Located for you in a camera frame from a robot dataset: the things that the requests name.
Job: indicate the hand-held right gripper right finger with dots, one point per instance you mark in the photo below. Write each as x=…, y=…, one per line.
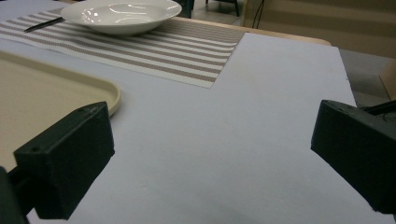
x=358, y=149

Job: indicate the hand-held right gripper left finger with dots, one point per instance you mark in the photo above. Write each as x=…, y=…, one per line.
x=67, y=161

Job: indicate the beige plastic tray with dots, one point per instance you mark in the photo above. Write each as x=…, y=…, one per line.
x=40, y=93

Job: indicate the black knife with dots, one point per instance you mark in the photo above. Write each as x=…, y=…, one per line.
x=43, y=25

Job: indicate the striped placemat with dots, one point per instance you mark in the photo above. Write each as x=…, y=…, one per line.
x=149, y=49

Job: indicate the white deep plate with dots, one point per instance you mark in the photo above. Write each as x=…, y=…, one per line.
x=121, y=15

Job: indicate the dark chair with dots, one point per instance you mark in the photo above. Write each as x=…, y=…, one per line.
x=214, y=4

